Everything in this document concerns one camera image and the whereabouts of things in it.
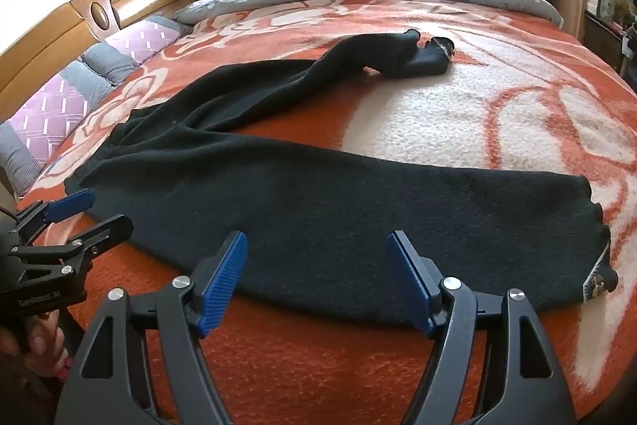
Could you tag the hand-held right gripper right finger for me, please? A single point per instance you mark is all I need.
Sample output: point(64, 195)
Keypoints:
point(409, 285)

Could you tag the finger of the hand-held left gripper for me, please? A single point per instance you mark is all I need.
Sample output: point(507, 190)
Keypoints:
point(69, 202)
point(107, 228)

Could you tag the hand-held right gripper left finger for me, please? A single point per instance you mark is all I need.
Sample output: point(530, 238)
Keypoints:
point(224, 285)

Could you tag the black pants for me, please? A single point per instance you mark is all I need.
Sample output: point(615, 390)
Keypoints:
point(298, 206)

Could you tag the person's left hand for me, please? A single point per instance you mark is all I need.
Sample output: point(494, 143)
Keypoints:
point(45, 345)

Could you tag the purple and grey pillow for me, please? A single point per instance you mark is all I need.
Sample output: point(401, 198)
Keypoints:
point(50, 116)
point(144, 39)

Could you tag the wooden headboard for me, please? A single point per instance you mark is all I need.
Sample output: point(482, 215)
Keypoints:
point(50, 31)

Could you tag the orange and white floral blanket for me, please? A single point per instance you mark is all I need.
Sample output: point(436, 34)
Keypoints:
point(448, 106)

